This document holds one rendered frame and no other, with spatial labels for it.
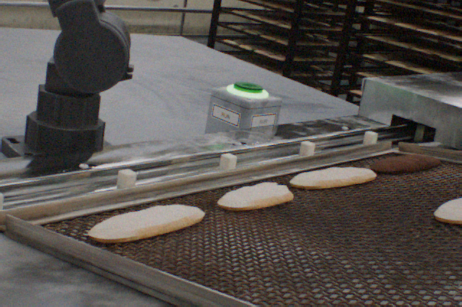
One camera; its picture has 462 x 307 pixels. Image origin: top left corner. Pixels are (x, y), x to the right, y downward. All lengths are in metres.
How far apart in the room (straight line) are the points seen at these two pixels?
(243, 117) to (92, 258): 0.55
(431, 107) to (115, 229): 0.68
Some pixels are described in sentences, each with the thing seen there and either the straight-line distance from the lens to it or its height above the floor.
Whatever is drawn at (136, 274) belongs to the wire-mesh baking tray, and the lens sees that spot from 0.43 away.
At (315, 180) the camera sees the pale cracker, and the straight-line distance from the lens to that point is 0.67.
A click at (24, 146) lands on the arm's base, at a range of 0.88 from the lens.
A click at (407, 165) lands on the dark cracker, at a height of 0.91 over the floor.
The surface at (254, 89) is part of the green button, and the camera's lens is 1.00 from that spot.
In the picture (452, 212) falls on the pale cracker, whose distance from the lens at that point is 0.60.
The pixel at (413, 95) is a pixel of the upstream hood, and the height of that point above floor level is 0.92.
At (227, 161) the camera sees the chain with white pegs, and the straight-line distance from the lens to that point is 0.82.
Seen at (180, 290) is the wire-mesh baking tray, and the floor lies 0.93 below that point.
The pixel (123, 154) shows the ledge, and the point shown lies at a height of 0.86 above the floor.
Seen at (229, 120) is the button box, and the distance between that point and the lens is 1.00.
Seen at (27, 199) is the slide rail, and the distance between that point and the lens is 0.69.
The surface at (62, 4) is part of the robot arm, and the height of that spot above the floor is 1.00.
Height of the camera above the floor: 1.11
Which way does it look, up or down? 15 degrees down
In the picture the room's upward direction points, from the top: 10 degrees clockwise
